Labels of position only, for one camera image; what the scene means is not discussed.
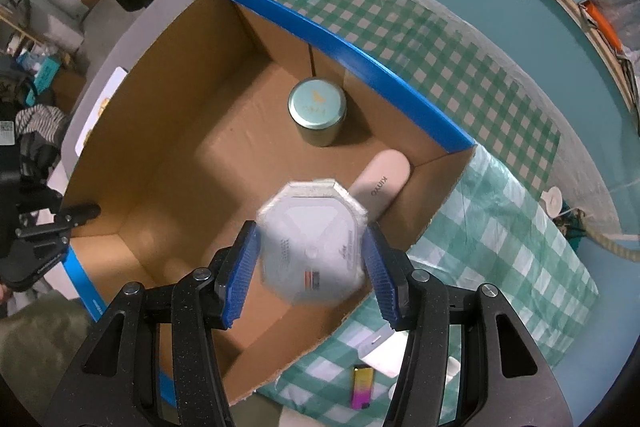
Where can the large-check green plastic cloth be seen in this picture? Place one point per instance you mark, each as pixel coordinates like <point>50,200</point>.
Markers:
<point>500,257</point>

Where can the white oval case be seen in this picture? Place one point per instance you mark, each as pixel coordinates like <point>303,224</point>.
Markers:
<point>382,182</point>

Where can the green round tin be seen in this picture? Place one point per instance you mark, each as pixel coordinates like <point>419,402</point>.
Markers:
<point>317,109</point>

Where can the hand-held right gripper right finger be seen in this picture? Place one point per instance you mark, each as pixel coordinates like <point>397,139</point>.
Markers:
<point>380,279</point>

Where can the teal box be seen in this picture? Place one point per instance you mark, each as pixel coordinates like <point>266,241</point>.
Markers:
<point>47,74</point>

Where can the white charger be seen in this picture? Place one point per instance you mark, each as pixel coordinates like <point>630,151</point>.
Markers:
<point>382,354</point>

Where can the person's olive trousers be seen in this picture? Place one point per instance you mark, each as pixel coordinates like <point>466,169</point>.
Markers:
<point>40,347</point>

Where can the cardboard box with blue edges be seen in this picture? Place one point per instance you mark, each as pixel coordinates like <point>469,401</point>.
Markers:
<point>175,132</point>

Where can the grey octagonal box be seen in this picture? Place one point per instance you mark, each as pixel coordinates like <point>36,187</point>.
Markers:
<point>310,247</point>

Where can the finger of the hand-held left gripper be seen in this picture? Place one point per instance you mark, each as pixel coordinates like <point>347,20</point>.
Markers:
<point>77,214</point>

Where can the pink and yellow lighter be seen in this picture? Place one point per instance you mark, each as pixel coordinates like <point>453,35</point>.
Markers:
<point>362,387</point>

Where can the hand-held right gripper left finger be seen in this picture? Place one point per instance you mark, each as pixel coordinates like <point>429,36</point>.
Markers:
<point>240,277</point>

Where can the small-check green tablecloth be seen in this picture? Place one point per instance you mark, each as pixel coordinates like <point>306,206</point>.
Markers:
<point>400,32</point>

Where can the striped cloth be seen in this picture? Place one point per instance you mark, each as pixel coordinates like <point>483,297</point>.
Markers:
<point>40,119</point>

